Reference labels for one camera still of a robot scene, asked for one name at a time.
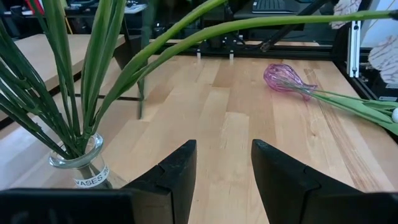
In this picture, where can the purple glass vase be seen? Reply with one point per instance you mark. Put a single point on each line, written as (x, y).
(283, 77)

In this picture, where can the black keyboard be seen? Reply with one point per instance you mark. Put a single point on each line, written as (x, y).
(269, 6)

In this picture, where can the black aluminium table frame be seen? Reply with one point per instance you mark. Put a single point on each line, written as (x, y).
(340, 31)

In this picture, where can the silver aluminium bracket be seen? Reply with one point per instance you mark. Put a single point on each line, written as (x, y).
(354, 48)

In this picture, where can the wooden shelf black frame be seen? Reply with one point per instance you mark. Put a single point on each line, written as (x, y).
(46, 53)

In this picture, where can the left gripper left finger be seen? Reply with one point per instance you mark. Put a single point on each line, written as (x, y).
(140, 202)

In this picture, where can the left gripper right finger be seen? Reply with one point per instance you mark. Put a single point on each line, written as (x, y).
(295, 199)

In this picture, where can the clear glass vase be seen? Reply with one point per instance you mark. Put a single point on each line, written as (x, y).
(84, 169)

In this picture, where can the red container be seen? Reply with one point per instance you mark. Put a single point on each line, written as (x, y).
(35, 6)

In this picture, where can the red artificial tulip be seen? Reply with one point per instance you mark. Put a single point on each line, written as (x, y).
(373, 116)

